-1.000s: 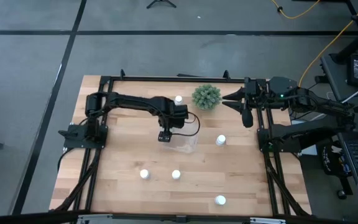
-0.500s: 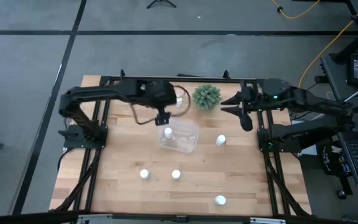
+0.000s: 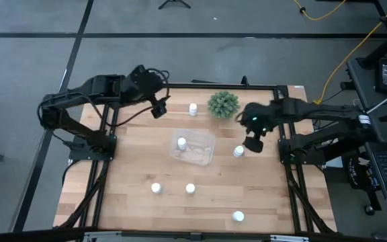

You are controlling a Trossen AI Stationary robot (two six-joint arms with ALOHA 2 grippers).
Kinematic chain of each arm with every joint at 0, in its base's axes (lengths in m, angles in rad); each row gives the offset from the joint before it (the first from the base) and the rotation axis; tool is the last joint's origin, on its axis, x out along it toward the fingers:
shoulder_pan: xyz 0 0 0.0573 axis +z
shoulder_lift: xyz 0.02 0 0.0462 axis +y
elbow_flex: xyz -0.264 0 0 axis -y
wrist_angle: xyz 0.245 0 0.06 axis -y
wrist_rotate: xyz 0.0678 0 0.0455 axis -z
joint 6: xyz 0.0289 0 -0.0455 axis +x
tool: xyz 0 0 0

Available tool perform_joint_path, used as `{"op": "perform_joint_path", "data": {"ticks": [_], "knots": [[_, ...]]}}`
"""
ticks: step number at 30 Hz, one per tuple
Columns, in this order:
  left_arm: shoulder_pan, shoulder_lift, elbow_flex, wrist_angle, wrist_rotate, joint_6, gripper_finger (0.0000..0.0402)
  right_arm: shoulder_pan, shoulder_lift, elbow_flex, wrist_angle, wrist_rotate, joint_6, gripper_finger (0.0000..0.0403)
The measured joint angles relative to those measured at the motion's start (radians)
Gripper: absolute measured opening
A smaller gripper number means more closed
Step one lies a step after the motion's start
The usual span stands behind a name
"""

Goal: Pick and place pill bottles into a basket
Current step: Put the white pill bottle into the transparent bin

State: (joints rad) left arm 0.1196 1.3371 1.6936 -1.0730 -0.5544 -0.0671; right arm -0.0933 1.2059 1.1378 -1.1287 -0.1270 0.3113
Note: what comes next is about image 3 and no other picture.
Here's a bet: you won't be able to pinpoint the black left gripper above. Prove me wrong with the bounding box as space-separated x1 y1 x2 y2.
122 65 169 120

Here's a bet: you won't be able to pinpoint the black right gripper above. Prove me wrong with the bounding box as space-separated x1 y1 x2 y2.
236 102 279 155

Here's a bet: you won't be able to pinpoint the clear plastic basket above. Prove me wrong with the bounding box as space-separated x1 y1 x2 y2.
168 128 216 167

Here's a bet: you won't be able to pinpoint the artificial green potted plant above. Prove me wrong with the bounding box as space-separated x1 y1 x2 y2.
207 90 241 119

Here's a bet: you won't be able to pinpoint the black tripod legs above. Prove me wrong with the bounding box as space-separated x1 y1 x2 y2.
158 0 191 10

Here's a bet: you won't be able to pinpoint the black bag with white print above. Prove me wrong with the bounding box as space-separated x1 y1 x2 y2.
346 153 381 191

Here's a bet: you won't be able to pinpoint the black desk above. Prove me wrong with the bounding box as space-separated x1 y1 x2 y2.
346 56 387 225

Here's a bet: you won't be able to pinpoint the black desk leg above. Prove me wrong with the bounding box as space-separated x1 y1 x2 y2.
356 19 387 70

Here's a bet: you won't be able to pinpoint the black beam with silver brackets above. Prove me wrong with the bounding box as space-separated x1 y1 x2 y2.
0 227 387 242

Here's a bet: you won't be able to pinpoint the black left wrist camera cable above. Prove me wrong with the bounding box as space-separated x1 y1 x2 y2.
92 68 171 128

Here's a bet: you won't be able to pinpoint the black aluminium table frame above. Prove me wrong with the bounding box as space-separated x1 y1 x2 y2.
54 75 338 238

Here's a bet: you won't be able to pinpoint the long yellow cable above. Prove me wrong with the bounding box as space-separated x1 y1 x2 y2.
312 0 387 105

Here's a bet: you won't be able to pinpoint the yellow cable with black plug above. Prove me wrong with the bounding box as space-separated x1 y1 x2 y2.
292 0 347 22

